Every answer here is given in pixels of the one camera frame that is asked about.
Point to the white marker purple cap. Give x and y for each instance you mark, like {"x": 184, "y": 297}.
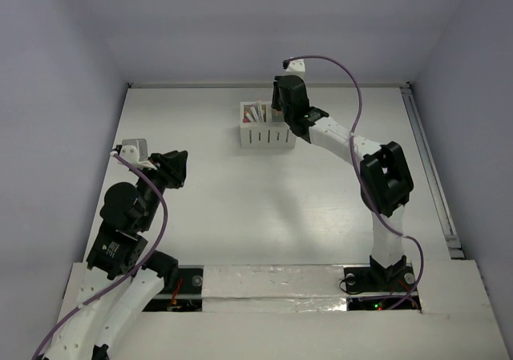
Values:
{"x": 255, "y": 114}

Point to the aluminium rail right side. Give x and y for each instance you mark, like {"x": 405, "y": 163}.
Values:
{"x": 441, "y": 206}

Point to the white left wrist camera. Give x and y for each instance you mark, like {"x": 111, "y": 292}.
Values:
{"x": 134, "y": 152}

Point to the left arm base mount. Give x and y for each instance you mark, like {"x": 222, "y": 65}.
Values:
{"x": 186, "y": 296}

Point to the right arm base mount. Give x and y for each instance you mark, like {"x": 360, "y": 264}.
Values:
{"x": 365, "y": 293}

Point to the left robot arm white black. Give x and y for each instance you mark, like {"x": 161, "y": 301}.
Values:
{"x": 123, "y": 272}

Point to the white marker salmon cap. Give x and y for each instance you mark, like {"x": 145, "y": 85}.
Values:
{"x": 259, "y": 106}

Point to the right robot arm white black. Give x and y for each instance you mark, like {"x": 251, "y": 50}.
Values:
{"x": 381, "y": 170}

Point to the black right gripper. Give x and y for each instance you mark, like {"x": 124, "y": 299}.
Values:
{"x": 276, "y": 99}

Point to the white marker orange cap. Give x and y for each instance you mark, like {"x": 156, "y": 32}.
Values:
{"x": 251, "y": 117}

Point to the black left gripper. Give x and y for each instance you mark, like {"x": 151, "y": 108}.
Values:
{"x": 171, "y": 167}

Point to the white marker pink caps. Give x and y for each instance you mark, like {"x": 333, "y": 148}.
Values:
{"x": 246, "y": 117}

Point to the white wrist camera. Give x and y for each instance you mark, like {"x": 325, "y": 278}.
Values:
{"x": 134, "y": 152}
{"x": 294, "y": 67}

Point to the white two-compartment slotted organizer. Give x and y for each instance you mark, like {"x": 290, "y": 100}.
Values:
{"x": 274, "y": 133}

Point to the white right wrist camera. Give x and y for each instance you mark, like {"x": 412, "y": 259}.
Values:
{"x": 294, "y": 67}

